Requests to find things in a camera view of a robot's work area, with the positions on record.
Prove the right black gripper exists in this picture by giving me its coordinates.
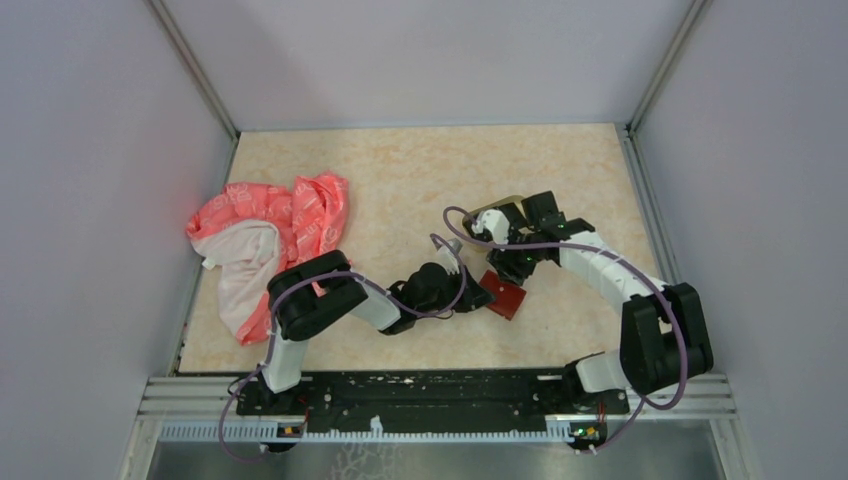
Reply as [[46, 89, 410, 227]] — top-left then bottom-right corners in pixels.
[[486, 224, 546, 286]]

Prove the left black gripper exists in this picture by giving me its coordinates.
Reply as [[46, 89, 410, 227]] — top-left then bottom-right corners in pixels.
[[416, 263, 495, 316]]

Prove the red card holder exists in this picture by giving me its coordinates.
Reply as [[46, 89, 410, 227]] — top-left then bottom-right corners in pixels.
[[479, 270, 527, 321]]

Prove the beige oval tray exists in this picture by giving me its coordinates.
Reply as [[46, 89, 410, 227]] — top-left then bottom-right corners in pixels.
[[470, 195, 528, 229]]

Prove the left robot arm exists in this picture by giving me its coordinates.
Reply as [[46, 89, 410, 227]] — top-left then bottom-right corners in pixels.
[[260, 245, 495, 414]]

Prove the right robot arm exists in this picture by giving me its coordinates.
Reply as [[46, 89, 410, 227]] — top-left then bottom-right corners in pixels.
[[470, 192, 714, 412]]

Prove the pink white cloth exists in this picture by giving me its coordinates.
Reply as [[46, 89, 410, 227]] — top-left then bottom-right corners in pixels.
[[185, 172, 350, 345]]

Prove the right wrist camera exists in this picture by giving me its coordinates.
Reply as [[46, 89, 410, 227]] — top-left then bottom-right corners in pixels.
[[471, 209, 511, 245]]

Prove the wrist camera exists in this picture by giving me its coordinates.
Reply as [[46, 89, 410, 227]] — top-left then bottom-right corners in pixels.
[[471, 209, 511, 245], [436, 238, 462, 275]]

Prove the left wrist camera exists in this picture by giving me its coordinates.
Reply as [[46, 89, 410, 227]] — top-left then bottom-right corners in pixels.
[[436, 238, 462, 275]]

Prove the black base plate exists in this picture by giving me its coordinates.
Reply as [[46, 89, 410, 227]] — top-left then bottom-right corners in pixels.
[[236, 368, 630, 434]]

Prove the aluminium frame rail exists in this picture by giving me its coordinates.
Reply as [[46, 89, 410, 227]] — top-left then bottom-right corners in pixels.
[[138, 371, 737, 444]]

